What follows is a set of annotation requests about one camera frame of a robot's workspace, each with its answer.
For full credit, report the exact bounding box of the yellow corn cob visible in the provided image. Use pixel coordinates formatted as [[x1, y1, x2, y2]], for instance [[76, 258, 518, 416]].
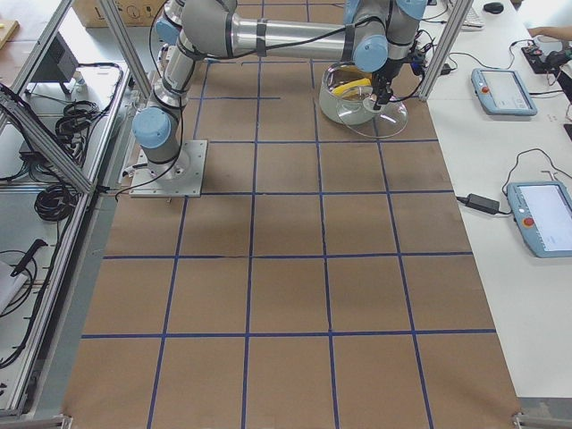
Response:
[[331, 78, 371, 97]]

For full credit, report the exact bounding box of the teach pendant near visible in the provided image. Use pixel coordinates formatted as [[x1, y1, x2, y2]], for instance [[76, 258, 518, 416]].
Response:
[[507, 181, 571, 258]]

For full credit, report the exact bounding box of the person hand at desk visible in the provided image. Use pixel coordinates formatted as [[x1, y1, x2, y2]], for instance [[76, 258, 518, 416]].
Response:
[[528, 26, 571, 40]]

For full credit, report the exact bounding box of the brown paper table mat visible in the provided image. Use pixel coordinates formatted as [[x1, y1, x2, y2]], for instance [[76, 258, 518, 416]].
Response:
[[62, 0, 523, 429]]

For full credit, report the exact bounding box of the teach pendant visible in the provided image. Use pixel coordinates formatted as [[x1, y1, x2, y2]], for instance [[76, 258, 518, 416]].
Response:
[[507, 181, 571, 258], [471, 69, 537, 117]]

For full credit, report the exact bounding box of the glass pot lid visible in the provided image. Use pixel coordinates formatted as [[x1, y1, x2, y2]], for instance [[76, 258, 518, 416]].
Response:
[[335, 86, 408, 139]]

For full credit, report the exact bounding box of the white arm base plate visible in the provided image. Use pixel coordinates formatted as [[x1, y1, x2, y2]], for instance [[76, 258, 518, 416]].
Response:
[[129, 139, 207, 198]]

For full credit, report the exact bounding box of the black computer mouse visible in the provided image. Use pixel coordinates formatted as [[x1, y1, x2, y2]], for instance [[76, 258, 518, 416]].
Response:
[[483, 1, 504, 14]]

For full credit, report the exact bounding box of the black power adapter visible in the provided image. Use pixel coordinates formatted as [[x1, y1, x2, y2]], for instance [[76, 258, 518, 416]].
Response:
[[466, 193, 500, 215]]

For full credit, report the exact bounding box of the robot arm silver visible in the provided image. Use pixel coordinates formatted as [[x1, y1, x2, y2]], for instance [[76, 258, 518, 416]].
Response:
[[132, 1, 426, 181]]

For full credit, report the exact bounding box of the black coiled cable bundle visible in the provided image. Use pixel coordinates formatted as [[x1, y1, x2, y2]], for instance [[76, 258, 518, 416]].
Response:
[[34, 183, 78, 223]]

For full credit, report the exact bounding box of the pale green cooking pot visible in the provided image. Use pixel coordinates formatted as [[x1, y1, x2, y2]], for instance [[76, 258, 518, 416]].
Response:
[[318, 63, 373, 124]]

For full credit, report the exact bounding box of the aluminium frame post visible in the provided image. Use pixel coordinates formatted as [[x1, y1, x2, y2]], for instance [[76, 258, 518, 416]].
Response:
[[418, 0, 473, 102]]

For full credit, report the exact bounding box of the teach pendant far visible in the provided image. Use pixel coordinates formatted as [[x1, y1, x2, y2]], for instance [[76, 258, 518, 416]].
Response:
[[471, 69, 537, 117]]

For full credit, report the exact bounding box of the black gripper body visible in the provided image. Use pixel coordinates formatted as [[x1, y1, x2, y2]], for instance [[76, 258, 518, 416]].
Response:
[[373, 56, 410, 89]]

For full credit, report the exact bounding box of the cardboard box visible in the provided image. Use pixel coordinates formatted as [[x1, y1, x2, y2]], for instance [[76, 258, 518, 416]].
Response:
[[72, 0, 164, 28]]

